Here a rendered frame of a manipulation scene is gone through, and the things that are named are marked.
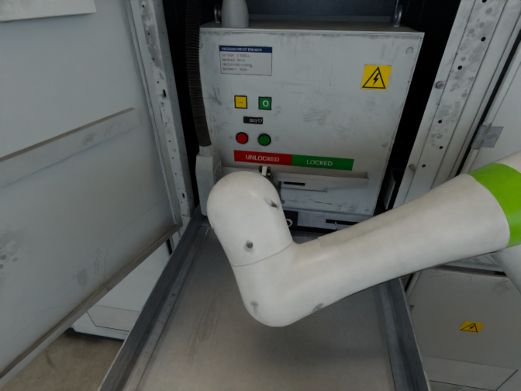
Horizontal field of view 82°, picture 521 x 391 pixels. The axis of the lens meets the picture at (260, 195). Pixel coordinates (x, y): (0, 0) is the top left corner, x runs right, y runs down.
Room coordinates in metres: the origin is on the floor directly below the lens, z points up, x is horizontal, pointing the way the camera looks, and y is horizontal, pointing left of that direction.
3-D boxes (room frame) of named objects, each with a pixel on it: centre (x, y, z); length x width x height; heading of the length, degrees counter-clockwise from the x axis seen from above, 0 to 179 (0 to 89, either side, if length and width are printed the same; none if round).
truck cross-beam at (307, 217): (0.72, -0.09, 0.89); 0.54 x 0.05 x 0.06; 81
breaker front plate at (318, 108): (0.71, -0.08, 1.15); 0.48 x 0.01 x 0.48; 81
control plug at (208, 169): (0.67, 0.13, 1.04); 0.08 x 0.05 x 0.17; 171
